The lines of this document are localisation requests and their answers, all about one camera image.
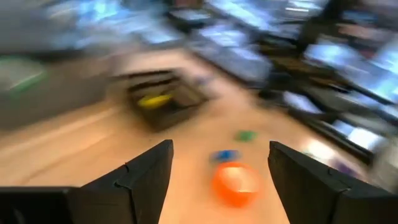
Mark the black aluminium table frame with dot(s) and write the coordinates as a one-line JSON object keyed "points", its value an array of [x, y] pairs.
{"points": [[326, 124]]}

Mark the yellow mini stapler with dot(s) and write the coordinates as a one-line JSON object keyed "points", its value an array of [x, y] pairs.
{"points": [[154, 100]]}

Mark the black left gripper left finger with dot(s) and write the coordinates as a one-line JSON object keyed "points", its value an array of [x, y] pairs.
{"points": [[124, 199]]}

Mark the purple tape roll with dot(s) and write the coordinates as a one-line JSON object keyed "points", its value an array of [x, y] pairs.
{"points": [[342, 169]]}

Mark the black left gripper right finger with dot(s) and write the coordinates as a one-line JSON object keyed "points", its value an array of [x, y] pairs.
{"points": [[311, 199]]}

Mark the green tape roll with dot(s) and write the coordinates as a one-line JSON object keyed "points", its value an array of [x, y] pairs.
{"points": [[20, 74]]}

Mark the blue mini stapler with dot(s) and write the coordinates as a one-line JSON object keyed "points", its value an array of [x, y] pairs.
{"points": [[224, 155]]}

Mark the green mini stapler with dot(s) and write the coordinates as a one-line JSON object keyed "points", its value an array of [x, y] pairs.
{"points": [[245, 136]]}

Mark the orange tape roll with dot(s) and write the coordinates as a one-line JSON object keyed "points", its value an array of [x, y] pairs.
{"points": [[236, 189]]}

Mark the black slotted plastic basket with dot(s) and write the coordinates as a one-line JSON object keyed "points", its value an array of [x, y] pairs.
{"points": [[174, 115]]}

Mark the grey translucent plastic bin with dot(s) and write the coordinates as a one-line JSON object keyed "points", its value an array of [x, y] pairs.
{"points": [[68, 102]]}

